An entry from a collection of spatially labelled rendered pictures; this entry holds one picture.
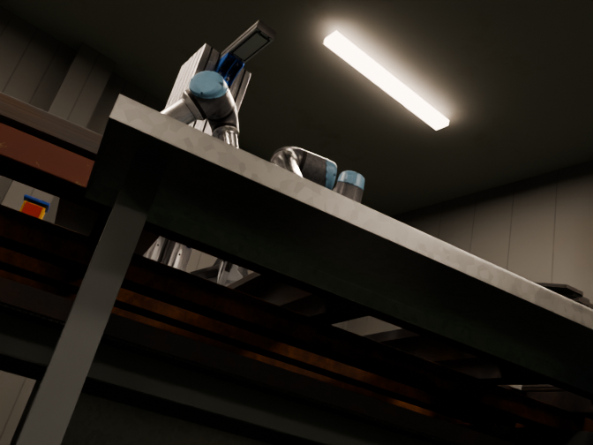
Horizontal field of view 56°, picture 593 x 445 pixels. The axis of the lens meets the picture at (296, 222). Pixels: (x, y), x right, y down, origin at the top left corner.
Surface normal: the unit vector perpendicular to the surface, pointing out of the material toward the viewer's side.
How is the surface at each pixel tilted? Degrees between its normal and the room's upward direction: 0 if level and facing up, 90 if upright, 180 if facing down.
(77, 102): 90
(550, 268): 90
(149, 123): 90
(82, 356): 90
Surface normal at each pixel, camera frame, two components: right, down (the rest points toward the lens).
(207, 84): -0.07, -0.51
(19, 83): 0.59, -0.19
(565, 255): -0.77, -0.42
